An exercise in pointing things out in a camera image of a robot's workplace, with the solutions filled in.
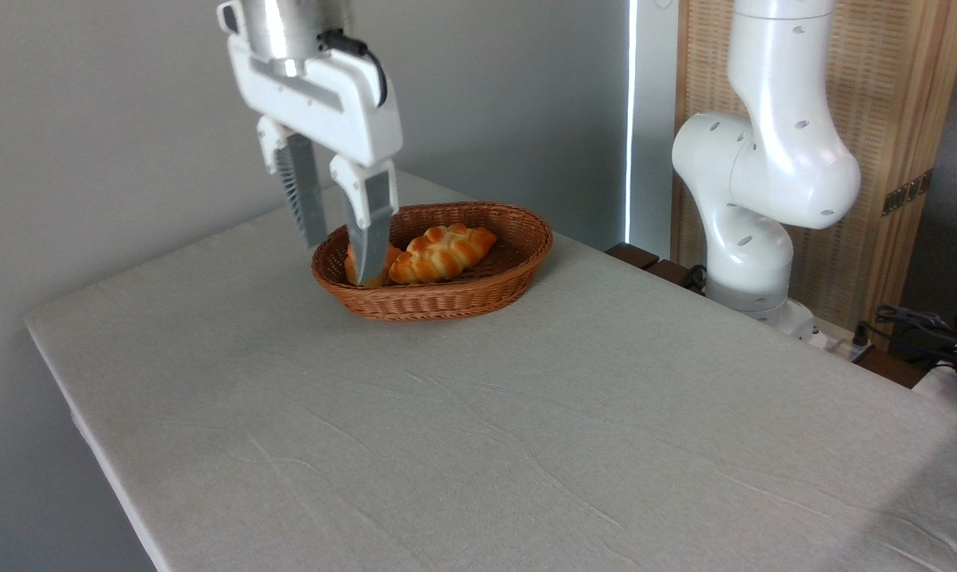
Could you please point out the white power strip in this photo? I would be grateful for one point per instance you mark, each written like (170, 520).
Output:
(840, 343)

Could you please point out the small round bread roll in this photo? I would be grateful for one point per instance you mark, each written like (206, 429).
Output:
(350, 268)

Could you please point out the braided golden bread loaf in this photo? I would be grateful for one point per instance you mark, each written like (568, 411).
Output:
(443, 254)

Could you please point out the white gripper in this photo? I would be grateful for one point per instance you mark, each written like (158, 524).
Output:
(331, 107)

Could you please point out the dark brown wooden block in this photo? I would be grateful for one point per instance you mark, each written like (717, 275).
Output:
(631, 255)
(669, 272)

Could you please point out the brass screen hinge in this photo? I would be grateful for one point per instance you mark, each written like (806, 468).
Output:
(908, 192)

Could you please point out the white window frame post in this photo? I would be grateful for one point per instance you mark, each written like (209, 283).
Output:
(653, 119)

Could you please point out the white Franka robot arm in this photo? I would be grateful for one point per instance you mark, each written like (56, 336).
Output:
(772, 159)

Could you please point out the wooden bamboo folding screen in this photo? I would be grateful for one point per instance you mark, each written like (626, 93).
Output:
(884, 95)

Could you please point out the light grey tablecloth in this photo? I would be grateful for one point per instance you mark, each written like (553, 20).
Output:
(606, 445)

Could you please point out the brown wicker basket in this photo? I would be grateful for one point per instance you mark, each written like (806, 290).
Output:
(463, 298)

